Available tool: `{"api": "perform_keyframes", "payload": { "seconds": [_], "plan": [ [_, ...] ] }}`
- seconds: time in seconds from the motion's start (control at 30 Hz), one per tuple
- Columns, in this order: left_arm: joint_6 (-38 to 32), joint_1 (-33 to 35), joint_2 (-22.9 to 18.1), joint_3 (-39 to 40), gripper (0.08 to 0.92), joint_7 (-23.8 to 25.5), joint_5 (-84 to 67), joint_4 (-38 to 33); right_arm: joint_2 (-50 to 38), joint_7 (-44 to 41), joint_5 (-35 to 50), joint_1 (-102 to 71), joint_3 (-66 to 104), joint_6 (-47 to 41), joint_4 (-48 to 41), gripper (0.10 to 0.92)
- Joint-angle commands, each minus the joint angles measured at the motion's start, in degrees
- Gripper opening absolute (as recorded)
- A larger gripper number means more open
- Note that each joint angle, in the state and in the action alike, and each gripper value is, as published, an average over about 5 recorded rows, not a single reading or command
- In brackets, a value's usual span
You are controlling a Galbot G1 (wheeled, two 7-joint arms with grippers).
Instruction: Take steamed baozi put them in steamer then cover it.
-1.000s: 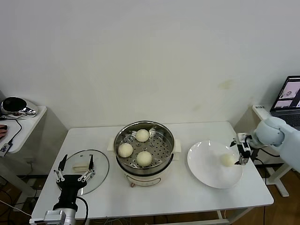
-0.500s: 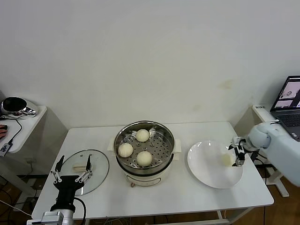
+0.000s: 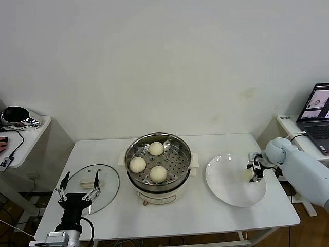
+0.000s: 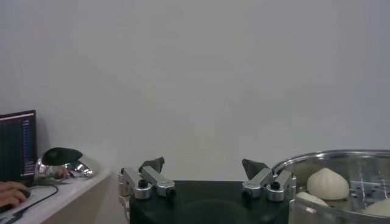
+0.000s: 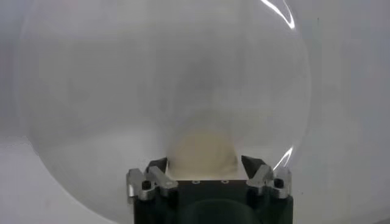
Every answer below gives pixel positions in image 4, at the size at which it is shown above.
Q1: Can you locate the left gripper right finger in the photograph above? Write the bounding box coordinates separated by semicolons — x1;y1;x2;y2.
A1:
241;158;297;203

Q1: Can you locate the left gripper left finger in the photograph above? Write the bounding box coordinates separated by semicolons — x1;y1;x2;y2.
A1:
118;156;177;214

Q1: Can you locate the white steamed baozi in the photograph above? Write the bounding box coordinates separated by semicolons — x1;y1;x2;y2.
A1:
307;167;350;201
295;191;330;208
362;198;390;217

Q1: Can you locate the perforated steel steamer basket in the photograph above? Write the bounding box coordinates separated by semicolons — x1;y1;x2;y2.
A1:
272;149;390;224

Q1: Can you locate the person's hand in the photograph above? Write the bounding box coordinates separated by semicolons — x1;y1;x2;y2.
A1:
0;181;30;208

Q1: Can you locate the white side table with device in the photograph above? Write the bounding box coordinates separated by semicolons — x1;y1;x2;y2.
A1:
0;167;129;224

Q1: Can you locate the chrome domed device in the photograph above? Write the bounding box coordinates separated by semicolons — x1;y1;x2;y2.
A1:
34;147;94;183

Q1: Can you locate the dark computer monitor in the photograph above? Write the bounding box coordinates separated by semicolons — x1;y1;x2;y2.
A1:
0;110;38;186

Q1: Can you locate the black computer mouse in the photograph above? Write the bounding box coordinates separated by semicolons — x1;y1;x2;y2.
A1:
0;188;31;214

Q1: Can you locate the black cable of dongle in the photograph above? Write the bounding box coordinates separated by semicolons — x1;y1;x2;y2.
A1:
0;184;59;224

